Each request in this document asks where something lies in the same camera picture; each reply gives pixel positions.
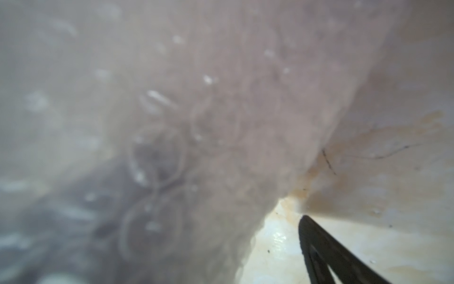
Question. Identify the lavender mug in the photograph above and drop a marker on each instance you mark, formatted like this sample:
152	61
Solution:
126	221

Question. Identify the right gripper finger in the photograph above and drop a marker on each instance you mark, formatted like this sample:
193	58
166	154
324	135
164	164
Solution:
325	255

